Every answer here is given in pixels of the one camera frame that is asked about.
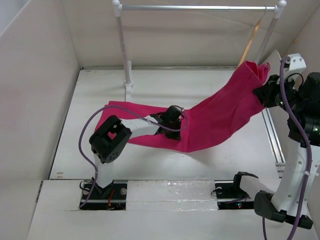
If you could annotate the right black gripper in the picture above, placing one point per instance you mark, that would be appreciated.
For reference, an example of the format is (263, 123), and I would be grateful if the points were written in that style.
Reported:
(265, 92)

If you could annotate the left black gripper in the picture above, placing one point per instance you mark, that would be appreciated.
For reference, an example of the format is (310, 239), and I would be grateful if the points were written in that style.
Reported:
(176, 136)

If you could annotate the pink trousers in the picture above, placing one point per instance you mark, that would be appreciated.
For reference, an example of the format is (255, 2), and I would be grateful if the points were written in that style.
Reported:
(218, 117)

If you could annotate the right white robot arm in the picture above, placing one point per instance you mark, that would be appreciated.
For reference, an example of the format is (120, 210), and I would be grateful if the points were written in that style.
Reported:
(288, 203)

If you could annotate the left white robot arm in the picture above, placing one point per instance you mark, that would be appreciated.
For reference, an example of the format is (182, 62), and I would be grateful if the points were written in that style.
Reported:
(111, 137)

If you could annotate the wooden clothes hanger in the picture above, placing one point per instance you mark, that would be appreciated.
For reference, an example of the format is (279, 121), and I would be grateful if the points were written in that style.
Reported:
(250, 41)

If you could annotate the white foam block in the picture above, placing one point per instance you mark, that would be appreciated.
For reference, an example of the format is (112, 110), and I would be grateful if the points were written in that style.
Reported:
(171, 195)

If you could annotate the white clothes rack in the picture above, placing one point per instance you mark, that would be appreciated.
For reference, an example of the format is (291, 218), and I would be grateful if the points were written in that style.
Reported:
(118, 8)

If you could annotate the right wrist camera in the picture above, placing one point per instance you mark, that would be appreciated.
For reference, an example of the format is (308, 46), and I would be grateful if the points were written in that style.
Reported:
(296, 64)

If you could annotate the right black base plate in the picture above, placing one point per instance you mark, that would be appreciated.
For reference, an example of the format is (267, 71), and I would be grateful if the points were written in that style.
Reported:
(230, 197)

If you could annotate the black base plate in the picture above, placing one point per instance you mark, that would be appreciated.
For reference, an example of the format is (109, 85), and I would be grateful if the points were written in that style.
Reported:
(111, 198)
(230, 197)

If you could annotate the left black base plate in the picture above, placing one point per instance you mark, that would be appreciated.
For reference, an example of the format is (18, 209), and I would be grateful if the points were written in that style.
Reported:
(111, 198)

